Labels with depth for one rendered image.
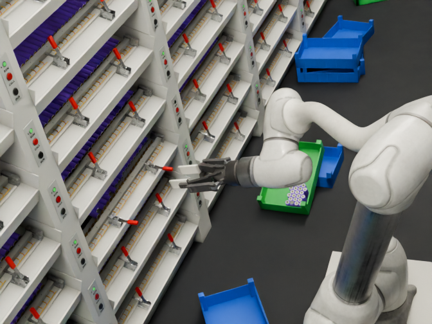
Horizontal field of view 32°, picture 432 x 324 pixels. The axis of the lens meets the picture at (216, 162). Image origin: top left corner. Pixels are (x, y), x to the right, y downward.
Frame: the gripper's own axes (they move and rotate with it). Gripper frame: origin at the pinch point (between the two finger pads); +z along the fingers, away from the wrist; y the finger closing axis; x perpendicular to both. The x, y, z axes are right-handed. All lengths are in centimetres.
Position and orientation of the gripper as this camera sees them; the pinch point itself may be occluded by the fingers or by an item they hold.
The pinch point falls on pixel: (183, 176)
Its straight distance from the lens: 229.3
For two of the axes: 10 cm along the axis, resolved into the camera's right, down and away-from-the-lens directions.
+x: -3.6, -7.8, -5.1
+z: -8.6, 0.7, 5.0
